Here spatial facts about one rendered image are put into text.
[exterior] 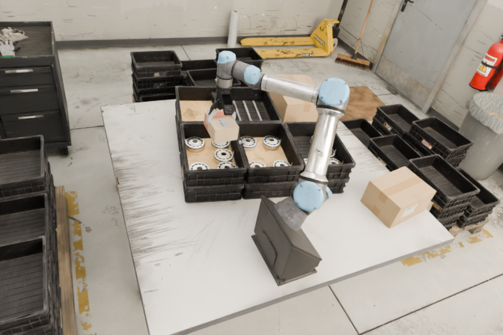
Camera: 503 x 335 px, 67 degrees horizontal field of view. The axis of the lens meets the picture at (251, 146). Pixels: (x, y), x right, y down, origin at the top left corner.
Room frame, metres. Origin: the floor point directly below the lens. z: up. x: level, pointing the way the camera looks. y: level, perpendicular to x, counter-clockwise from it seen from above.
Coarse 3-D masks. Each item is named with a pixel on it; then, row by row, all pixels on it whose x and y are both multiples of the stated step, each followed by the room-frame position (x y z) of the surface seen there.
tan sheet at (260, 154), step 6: (258, 138) 1.79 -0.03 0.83; (258, 144) 1.73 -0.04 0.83; (252, 150) 1.67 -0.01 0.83; (258, 150) 1.68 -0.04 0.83; (264, 150) 1.69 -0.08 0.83; (270, 150) 1.70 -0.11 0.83; (276, 150) 1.71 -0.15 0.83; (282, 150) 1.72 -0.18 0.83; (252, 156) 1.62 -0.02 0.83; (258, 156) 1.63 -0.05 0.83; (264, 156) 1.64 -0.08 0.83; (270, 156) 1.65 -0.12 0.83; (276, 156) 1.66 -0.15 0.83; (282, 156) 1.67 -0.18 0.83; (264, 162) 1.58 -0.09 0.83; (270, 162) 1.59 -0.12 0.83
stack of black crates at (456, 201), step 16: (416, 160) 2.22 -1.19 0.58; (432, 160) 2.31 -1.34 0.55; (432, 176) 2.18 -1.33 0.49; (448, 176) 2.19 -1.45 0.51; (464, 176) 2.12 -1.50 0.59; (448, 192) 2.04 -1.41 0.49; (464, 192) 2.06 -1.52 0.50; (432, 208) 1.91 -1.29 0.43; (448, 208) 1.88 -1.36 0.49; (464, 208) 1.98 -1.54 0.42; (448, 224) 1.95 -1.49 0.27
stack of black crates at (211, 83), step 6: (186, 72) 2.88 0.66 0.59; (192, 72) 2.92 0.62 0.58; (198, 72) 2.94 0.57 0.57; (204, 72) 2.97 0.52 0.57; (210, 72) 3.00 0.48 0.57; (216, 72) 3.03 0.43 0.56; (192, 78) 2.92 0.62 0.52; (198, 78) 2.94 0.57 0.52; (204, 78) 2.97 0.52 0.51; (210, 78) 3.00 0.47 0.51; (234, 78) 2.94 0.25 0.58; (186, 84) 2.87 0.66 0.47; (192, 84) 2.76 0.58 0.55; (198, 84) 2.87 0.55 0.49; (204, 84) 2.89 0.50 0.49; (210, 84) 2.91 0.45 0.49; (234, 84) 2.81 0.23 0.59; (240, 84) 2.84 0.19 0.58
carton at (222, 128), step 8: (216, 120) 1.48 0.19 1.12; (224, 120) 1.49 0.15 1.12; (232, 120) 1.50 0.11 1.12; (208, 128) 1.48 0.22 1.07; (216, 128) 1.42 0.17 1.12; (224, 128) 1.43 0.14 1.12; (232, 128) 1.44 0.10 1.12; (216, 136) 1.41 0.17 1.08; (224, 136) 1.42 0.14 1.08; (232, 136) 1.45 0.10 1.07
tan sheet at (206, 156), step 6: (204, 138) 1.70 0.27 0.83; (210, 138) 1.71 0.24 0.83; (210, 144) 1.65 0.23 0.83; (186, 150) 1.56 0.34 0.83; (204, 150) 1.59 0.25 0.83; (210, 150) 1.60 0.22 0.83; (192, 156) 1.52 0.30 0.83; (198, 156) 1.53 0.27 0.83; (204, 156) 1.54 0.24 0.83; (210, 156) 1.55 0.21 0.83; (192, 162) 1.48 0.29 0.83; (204, 162) 1.49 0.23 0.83; (210, 162) 1.50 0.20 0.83; (234, 162) 1.54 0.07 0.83; (210, 168) 1.46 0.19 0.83; (216, 168) 1.46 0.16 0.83
